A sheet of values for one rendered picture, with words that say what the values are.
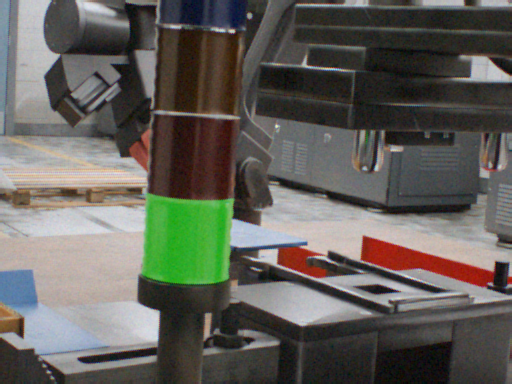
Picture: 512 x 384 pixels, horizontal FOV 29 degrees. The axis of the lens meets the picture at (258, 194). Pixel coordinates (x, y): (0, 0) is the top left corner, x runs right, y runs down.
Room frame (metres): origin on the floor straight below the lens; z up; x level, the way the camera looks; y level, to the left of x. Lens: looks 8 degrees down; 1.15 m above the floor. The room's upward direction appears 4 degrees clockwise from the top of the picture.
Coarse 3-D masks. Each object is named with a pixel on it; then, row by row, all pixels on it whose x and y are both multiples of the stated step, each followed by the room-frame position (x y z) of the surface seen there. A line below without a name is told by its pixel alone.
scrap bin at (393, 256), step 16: (368, 240) 1.06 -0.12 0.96; (384, 240) 1.05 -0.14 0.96; (288, 256) 0.99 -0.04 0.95; (304, 256) 0.97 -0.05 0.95; (368, 256) 1.06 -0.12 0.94; (384, 256) 1.04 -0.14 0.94; (400, 256) 1.02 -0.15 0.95; (416, 256) 1.00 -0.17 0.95; (432, 256) 0.99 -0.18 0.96; (304, 272) 0.97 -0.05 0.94; (320, 272) 0.95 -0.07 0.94; (432, 272) 0.99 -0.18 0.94; (448, 272) 0.97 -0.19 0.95; (464, 272) 0.95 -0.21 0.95; (480, 272) 0.94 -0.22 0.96
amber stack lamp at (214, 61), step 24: (168, 48) 0.40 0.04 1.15; (192, 48) 0.40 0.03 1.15; (216, 48) 0.40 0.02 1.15; (240, 48) 0.41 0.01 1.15; (168, 72) 0.40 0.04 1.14; (192, 72) 0.40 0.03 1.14; (216, 72) 0.40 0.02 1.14; (240, 72) 0.41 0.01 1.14; (168, 96) 0.40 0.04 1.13; (192, 96) 0.40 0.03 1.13; (216, 96) 0.40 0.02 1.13; (240, 96) 0.42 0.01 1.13
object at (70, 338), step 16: (0, 272) 0.82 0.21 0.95; (16, 272) 0.83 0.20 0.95; (32, 272) 0.84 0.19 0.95; (0, 288) 0.81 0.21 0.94; (16, 288) 0.82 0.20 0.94; (32, 288) 0.83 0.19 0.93; (16, 304) 0.81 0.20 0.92; (32, 304) 0.82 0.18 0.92; (32, 320) 0.77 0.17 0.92; (48, 320) 0.77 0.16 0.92; (64, 320) 0.77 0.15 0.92; (64, 336) 0.73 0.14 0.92; (80, 336) 0.73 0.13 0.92; (48, 352) 0.69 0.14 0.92
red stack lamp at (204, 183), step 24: (168, 120) 0.40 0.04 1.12; (192, 120) 0.40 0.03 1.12; (216, 120) 0.40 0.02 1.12; (168, 144) 0.40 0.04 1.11; (192, 144) 0.40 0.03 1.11; (216, 144) 0.40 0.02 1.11; (168, 168) 0.40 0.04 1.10; (192, 168) 0.40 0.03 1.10; (216, 168) 0.40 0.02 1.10; (168, 192) 0.40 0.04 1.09; (192, 192) 0.40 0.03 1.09; (216, 192) 0.41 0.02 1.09
